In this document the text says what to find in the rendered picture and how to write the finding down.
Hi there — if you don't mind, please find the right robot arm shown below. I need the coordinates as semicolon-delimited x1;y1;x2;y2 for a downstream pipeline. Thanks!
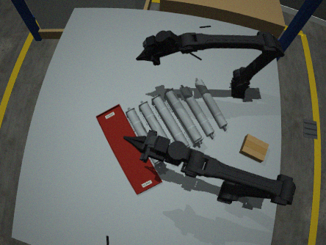
142;31;285;99

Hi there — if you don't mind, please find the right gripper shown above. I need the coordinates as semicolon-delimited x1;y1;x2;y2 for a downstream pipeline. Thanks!
136;48;168;66

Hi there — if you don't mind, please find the brown cardboard box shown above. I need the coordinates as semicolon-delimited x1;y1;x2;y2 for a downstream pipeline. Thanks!
239;134;269;163

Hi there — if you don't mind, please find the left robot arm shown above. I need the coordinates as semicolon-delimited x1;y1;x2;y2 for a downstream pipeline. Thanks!
148;136;296;205

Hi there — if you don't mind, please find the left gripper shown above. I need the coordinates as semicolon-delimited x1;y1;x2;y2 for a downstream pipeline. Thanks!
123;130;157;163

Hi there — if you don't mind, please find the red scrap tray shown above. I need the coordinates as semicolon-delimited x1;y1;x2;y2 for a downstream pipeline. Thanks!
96;104;162;194

